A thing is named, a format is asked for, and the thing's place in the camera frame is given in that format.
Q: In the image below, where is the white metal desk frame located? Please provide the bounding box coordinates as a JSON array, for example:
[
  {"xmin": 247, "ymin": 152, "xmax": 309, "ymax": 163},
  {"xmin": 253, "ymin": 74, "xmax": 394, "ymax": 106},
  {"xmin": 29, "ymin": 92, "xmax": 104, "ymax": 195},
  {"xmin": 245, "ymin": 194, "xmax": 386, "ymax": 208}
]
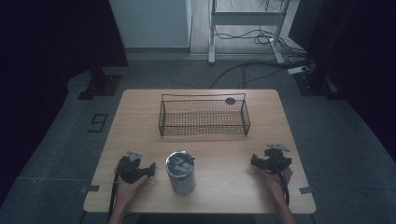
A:
[{"xmin": 207, "ymin": 0, "xmax": 292, "ymax": 65}]

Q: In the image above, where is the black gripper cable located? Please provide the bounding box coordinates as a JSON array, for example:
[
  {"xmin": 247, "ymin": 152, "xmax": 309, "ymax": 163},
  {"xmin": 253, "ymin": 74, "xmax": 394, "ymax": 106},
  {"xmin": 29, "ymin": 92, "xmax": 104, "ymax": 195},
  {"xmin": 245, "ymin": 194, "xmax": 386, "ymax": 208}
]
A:
[
  {"xmin": 107, "ymin": 158, "xmax": 123, "ymax": 220},
  {"xmin": 277, "ymin": 171, "xmax": 291, "ymax": 207}
]

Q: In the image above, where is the white power strip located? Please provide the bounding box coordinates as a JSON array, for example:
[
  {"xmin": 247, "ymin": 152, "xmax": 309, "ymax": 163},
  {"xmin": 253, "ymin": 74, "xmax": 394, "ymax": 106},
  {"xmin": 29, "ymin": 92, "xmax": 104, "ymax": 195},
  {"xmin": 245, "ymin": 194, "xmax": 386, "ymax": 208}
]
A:
[{"xmin": 287, "ymin": 65, "xmax": 313, "ymax": 76}]

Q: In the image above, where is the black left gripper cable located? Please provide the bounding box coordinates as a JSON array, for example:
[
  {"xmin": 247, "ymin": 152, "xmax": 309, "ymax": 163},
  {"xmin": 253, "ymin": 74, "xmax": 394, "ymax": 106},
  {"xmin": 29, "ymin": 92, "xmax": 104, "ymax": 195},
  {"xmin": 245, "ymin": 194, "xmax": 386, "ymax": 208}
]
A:
[{"xmin": 107, "ymin": 158, "xmax": 123, "ymax": 220}]

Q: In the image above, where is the white cabinet panel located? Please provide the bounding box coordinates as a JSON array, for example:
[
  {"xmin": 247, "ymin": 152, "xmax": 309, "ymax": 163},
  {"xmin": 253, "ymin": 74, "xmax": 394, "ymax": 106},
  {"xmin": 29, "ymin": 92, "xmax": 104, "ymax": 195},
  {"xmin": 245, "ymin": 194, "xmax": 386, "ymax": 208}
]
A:
[{"xmin": 108, "ymin": 0, "xmax": 192, "ymax": 53}]

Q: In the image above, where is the dark curtain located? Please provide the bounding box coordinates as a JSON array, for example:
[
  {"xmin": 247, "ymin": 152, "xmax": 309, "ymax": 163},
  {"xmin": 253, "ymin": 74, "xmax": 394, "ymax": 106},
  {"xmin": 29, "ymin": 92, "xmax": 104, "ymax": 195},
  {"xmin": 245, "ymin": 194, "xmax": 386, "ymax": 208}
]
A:
[
  {"xmin": 0, "ymin": 0, "xmax": 130, "ymax": 203},
  {"xmin": 288, "ymin": 0, "xmax": 396, "ymax": 155}
]

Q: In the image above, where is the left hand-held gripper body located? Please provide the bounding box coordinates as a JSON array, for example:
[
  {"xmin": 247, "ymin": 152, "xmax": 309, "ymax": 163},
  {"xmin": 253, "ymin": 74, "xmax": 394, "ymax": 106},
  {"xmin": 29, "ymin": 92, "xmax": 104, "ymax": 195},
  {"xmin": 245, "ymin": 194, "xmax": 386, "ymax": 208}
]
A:
[{"xmin": 117, "ymin": 150, "xmax": 148, "ymax": 185}]

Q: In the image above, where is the person's left hand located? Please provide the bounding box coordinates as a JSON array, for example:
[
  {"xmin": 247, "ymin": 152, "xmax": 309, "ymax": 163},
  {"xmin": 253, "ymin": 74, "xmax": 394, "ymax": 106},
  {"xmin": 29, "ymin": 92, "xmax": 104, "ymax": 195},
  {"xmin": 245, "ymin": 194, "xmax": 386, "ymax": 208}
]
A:
[{"xmin": 115, "ymin": 175, "xmax": 149, "ymax": 204}]

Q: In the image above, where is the black floor cables bundle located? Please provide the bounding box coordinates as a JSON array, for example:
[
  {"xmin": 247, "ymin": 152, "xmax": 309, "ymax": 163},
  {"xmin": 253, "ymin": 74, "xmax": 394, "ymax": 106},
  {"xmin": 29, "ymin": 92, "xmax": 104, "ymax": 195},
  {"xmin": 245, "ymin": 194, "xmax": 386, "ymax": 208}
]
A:
[{"xmin": 209, "ymin": 27, "xmax": 314, "ymax": 90}]

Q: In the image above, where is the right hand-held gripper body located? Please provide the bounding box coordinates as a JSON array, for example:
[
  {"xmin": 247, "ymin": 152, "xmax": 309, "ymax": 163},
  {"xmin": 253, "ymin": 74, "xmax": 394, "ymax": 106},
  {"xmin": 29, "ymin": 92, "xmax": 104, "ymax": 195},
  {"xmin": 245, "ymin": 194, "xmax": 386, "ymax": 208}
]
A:
[{"xmin": 262, "ymin": 143, "xmax": 293, "ymax": 174}]

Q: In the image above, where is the black wire mesh basket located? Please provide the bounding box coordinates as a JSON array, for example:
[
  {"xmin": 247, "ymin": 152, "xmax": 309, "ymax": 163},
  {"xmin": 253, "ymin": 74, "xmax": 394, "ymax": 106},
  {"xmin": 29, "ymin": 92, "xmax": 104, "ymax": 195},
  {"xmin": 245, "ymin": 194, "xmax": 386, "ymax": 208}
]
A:
[{"xmin": 158, "ymin": 92, "xmax": 251, "ymax": 137}]

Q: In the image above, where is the black stand base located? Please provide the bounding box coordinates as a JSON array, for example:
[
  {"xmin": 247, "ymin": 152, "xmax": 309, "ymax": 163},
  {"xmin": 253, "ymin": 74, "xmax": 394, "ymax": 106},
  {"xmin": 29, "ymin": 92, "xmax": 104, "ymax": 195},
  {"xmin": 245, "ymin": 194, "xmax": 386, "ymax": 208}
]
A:
[
  {"xmin": 77, "ymin": 65, "xmax": 123, "ymax": 101},
  {"xmin": 293, "ymin": 68, "xmax": 344, "ymax": 101}
]

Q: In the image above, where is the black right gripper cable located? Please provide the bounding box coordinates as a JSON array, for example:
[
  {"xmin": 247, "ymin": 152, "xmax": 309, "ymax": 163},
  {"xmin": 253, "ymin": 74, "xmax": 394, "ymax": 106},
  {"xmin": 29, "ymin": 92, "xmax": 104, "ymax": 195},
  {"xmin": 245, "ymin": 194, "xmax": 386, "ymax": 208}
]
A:
[{"xmin": 277, "ymin": 171, "xmax": 291, "ymax": 207}]

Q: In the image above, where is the silver metal can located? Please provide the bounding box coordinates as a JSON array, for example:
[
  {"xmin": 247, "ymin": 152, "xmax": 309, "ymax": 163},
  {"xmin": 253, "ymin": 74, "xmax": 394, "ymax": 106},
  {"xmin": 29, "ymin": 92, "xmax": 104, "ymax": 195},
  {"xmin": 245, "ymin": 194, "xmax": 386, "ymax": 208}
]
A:
[{"xmin": 165, "ymin": 150, "xmax": 197, "ymax": 196}]

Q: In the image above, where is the person's right hand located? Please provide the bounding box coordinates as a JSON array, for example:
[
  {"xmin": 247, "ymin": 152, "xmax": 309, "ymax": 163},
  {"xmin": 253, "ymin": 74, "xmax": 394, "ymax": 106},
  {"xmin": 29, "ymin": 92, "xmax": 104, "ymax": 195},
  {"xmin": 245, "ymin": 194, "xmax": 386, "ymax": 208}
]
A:
[{"xmin": 260, "ymin": 166, "xmax": 294, "ymax": 195}]

